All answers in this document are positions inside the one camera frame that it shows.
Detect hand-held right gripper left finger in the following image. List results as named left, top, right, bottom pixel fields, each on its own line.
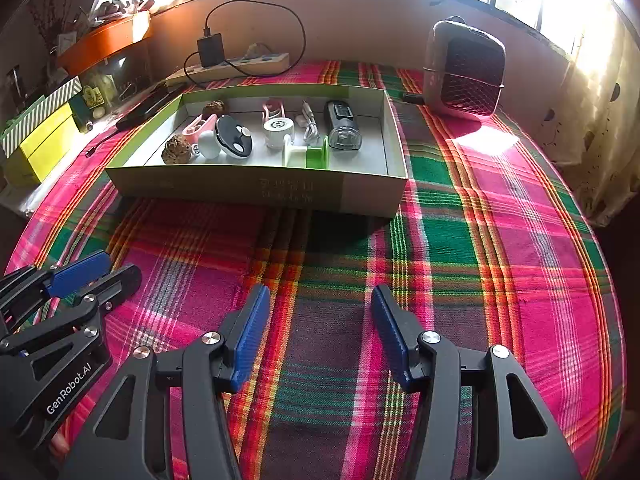
left=60, top=283, right=272, bottom=480

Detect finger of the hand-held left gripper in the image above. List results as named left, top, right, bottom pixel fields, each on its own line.
left=0, top=263, right=143, bottom=386
left=0, top=250, right=113, bottom=334

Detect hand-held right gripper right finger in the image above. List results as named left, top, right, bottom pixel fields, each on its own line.
left=370, top=284, right=583, bottom=480

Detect green and white cardboard box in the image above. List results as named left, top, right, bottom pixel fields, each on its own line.
left=105, top=85, right=408, bottom=218

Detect white egg-shaped gadget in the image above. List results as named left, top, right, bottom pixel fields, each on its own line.
left=192, top=131, right=223, bottom=159

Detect pink clip with green pad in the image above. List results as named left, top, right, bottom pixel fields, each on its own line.
left=182, top=115, right=218, bottom=137

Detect black round disc gadget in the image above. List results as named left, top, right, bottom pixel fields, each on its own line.
left=216, top=115, right=253, bottom=158

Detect white and green spool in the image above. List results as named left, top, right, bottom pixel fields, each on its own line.
left=281, top=136, right=330, bottom=170

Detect white charging cable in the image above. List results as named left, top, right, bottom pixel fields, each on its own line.
left=299, top=101, right=321, bottom=143

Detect black bike light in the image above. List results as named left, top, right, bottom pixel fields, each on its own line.
left=324, top=100, right=360, bottom=151

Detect pink and green plaid blanket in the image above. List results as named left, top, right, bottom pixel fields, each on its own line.
left=10, top=60, right=626, bottom=480

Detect yellow box with striped lid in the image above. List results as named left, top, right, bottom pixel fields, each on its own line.
left=0, top=76, right=82, bottom=156

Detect yellow green labelled packet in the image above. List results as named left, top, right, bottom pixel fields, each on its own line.
left=80, top=85, right=108, bottom=111

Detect black power bank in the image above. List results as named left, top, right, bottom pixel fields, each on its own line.
left=116, top=84, right=176, bottom=128

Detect orange tray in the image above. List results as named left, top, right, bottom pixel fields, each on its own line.
left=56, top=11, right=152, bottom=76

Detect black charger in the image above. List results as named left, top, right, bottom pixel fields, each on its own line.
left=197, top=34, right=223, bottom=67

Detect beige power strip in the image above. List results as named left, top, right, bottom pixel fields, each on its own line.
left=165, top=51, right=291, bottom=86

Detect dried branches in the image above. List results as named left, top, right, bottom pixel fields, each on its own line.
left=27, top=0, right=71, bottom=56

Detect small grey fan heater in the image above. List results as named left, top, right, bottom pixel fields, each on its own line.
left=422, top=16, right=506, bottom=120

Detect cream dotted curtain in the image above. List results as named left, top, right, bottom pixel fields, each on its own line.
left=540, top=0, right=640, bottom=226

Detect short black cable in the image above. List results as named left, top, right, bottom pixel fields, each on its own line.
left=86, top=127, right=121, bottom=157

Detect black charger cable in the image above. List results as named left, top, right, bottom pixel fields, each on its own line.
left=183, top=0, right=306, bottom=88

